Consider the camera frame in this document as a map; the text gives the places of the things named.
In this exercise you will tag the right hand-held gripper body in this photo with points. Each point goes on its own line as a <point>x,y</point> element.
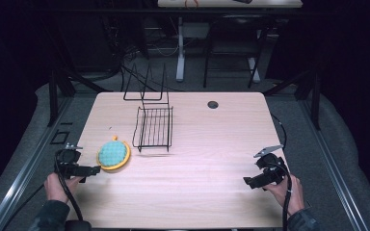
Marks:
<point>272,166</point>

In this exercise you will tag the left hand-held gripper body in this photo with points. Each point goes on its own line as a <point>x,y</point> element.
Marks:
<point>68,158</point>

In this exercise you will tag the round teal yellow-rimmed pot holder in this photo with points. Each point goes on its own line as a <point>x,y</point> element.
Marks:
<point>113,154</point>

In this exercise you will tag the person's right hand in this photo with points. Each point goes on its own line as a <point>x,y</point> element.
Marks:
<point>289,195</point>

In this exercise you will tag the person's left hand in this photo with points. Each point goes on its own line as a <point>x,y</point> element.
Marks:
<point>57,189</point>

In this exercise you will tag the black metal stand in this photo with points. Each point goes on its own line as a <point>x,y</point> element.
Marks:
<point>311,93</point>
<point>54,96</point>

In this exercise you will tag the black table grommet hole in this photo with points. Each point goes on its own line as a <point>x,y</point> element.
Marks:
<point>212,104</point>

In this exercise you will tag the black chair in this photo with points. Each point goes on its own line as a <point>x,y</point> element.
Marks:
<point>234,41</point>

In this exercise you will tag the white table leg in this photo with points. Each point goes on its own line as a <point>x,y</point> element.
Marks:
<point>180,54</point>

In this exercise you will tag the light wooden background table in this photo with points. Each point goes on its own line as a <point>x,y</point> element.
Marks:
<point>231,3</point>

